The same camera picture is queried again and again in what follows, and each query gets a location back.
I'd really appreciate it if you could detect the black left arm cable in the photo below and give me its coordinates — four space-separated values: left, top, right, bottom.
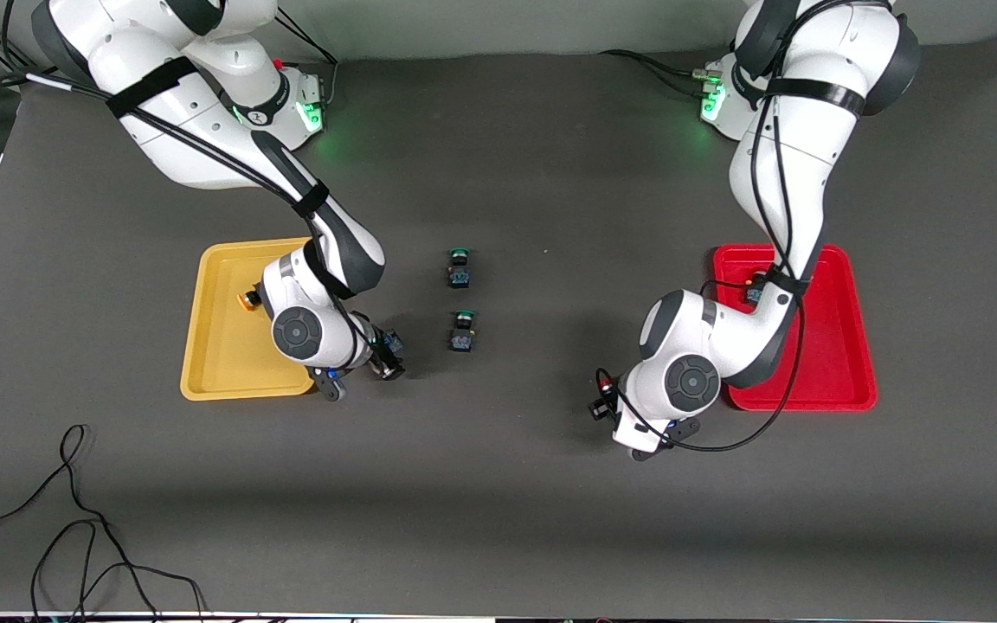
615 0 863 455

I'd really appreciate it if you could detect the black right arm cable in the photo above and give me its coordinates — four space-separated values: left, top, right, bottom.
0 69 378 369

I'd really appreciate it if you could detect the yellow plastic tray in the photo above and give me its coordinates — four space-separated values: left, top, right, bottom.
180 237 339 401

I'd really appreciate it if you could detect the black base power cable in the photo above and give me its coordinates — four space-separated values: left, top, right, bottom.
601 49 717 89

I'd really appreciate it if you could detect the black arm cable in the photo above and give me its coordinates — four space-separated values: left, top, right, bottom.
615 0 863 455
0 69 378 369

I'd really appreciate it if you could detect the red plastic tray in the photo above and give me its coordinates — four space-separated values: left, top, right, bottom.
711 244 878 413

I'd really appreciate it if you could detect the loose black cable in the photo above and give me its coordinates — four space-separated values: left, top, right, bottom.
0 424 205 623

